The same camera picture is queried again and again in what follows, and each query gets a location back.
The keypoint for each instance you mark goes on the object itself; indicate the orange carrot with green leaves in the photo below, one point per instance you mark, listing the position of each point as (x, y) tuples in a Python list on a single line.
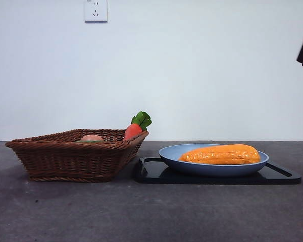
[(132, 131)]

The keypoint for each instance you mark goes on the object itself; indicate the pale pink egg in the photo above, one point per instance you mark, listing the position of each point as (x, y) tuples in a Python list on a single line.
[(92, 137)]

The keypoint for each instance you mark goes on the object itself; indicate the black rectangular tray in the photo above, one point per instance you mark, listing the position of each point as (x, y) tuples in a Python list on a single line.
[(151, 175)]

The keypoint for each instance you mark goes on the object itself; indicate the yellow corn cob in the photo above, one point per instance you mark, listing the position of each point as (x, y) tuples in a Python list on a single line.
[(219, 155)]

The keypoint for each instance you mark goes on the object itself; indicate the blue round plate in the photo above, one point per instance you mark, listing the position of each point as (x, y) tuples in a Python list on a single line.
[(171, 157)]

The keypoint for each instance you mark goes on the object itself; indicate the white wall socket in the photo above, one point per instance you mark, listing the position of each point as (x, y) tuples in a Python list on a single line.
[(96, 11)]

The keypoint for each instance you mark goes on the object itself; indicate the brown wicker basket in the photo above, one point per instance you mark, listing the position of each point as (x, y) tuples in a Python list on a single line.
[(65, 161)]

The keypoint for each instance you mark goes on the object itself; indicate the green chili pepper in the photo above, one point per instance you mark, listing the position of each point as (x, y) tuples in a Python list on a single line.
[(88, 141)]

